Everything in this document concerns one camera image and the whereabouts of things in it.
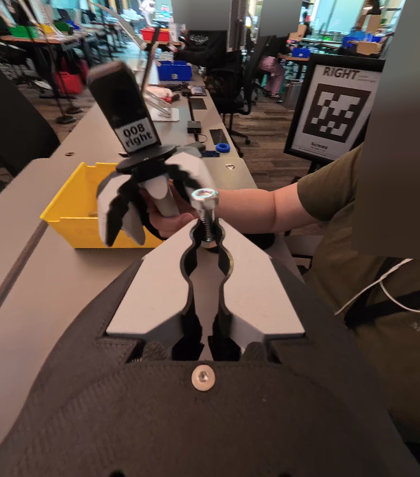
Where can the black textured pad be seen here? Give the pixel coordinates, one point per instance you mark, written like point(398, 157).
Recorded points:
point(262, 240)

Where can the person in olive shirt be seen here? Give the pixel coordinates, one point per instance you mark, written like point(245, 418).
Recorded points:
point(381, 372)

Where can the yellow plastic bin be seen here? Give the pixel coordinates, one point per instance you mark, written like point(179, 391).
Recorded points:
point(68, 227)

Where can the person's right hand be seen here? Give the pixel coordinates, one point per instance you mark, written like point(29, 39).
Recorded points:
point(172, 223)

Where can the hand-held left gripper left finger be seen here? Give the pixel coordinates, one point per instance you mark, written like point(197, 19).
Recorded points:
point(150, 298)

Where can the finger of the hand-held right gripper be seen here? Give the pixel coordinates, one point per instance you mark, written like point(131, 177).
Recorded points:
point(104, 208)
point(195, 167)

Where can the grey metal container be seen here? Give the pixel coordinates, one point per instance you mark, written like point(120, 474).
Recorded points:
point(292, 93)

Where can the black power adapter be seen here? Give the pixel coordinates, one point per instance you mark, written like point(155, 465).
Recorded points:
point(194, 126)

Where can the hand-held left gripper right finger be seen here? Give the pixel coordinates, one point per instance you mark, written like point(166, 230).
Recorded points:
point(262, 298)

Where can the black office chair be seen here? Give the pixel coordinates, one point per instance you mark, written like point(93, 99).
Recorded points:
point(228, 93)
point(5, 123)

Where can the red storage bin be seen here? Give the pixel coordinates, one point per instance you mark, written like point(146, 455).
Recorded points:
point(156, 34)

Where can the wooden workbench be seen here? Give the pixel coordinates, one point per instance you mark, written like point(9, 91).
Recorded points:
point(46, 39)

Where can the black light stand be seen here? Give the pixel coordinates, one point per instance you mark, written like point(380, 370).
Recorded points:
point(65, 119)

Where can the black framed marker sign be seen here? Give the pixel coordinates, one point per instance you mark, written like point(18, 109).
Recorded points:
point(340, 108)

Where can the silver bolt with nut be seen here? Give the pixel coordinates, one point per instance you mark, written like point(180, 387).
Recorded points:
point(204, 199)

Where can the green storage bin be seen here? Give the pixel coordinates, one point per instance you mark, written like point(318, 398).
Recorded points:
point(24, 31)

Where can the silver hex bolt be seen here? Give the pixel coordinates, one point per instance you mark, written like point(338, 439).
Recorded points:
point(207, 223)

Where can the blue storage bin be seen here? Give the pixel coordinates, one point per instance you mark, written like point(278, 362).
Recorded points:
point(174, 70)

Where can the red tool case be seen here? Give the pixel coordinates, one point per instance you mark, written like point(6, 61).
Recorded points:
point(68, 82)

